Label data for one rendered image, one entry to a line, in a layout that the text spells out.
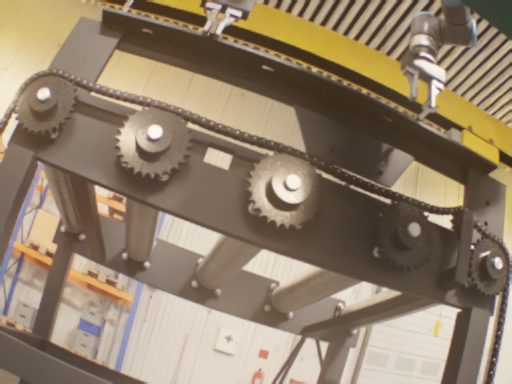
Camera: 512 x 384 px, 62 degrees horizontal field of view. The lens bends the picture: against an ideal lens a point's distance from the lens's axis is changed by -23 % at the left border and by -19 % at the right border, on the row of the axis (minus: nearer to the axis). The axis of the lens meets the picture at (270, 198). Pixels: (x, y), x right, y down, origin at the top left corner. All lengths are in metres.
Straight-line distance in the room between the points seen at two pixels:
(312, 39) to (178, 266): 7.01
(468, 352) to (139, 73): 11.26
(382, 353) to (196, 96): 7.21
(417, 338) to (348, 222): 10.77
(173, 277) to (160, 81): 10.08
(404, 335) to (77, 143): 10.90
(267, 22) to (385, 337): 7.14
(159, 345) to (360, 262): 9.03
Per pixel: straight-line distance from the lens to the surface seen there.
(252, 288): 2.03
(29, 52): 12.87
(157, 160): 1.04
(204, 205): 1.07
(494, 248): 1.34
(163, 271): 1.98
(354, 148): 1.25
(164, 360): 10.05
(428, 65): 1.39
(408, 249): 1.14
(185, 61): 1.26
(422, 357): 11.95
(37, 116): 1.11
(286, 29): 8.63
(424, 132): 1.33
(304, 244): 1.10
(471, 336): 1.27
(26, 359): 1.02
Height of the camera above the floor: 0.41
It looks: 23 degrees up
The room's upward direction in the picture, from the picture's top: 16 degrees clockwise
